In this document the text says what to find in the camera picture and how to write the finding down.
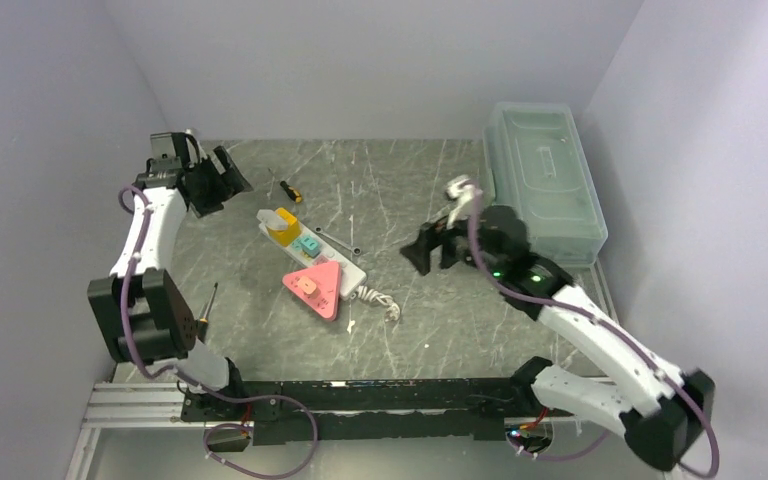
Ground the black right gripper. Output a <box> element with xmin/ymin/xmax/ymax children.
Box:
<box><xmin>398</xmin><ymin>200</ymin><xmax>502</xmax><ymax>279</ymax></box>

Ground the yellow cube plug adapter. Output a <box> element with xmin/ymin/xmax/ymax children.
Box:
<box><xmin>267</xmin><ymin>208</ymin><xmax>301</xmax><ymax>247</ymax></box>

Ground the white power strip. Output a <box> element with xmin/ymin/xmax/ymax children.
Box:
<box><xmin>258</xmin><ymin>215</ymin><xmax>367</xmax><ymax>300</ymax></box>

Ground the pink triangular plug adapter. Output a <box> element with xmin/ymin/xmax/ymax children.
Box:
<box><xmin>282</xmin><ymin>260</ymin><xmax>342</xmax><ymax>322</ymax></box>

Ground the white plug adapter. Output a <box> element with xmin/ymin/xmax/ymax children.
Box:
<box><xmin>256</xmin><ymin>209</ymin><xmax>289</xmax><ymax>231</ymax></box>

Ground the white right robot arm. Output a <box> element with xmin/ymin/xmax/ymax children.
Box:
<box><xmin>400</xmin><ymin>206</ymin><xmax>720</xmax><ymax>478</ymax></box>

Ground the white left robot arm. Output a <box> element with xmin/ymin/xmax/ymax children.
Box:
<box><xmin>87</xmin><ymin>130</ymin><xmax>252</xmax><ymax>420</ymax></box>

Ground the teal plug adapter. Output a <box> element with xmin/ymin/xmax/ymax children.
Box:
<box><xmin>291</xmin><ymin>234</ymin><xmax>322</xmax><ymax>259</ymax></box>

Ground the small black orange screwdriver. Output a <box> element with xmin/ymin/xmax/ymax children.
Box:
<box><xmin>267</xmin><ymin>168</ymin><xmax>303</xmax><ymax>204</ymax></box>

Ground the silver combination wrench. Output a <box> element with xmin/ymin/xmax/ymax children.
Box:
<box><xmin>314</xmin><ymin>227</ymin><xmax>363</xmax><ymax>255</ymax></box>

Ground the translucent green storage box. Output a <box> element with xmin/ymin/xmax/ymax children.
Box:
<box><xmin>482</xmin><ymin>102</ymin><xmax>608</xmax><ymax>267</ymax></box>

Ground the yellow black large screwdriver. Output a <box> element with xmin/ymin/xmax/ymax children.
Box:
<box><xmin>197</xmin><ymin>282</ymin><xmax>218</xmax><ymax>342</ymax></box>

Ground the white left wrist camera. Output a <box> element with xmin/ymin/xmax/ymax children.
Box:
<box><xmin>184</xmin><ymin>129</ymin><xmax>203</xmax><ymax>161</ymax></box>

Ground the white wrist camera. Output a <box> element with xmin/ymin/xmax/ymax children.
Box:
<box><xmin>184</xmin><ymin>129</ymin><xmax>203</xmax><ymax>161</ymax></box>
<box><xmin>445</xmin><ymin>175</ymin><xmax>483</xmax><ymax>230</ymax></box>

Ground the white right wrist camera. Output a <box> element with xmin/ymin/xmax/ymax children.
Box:
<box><xmin>445</xmin><ymin>175</ymin><xmax>483</xmax><ymax>230</ymax></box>

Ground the white coiled power cord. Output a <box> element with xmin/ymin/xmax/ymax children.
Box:
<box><xmin>354</xmin><ymin>286</ymin><xmax>403</xmax><ymax>325</ymax></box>

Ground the black aluminium base frame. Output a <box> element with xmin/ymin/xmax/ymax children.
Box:
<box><xmin>82</xmin><ymin>374</ymin><xmax>667</xmax><ymax>480</ymax></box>

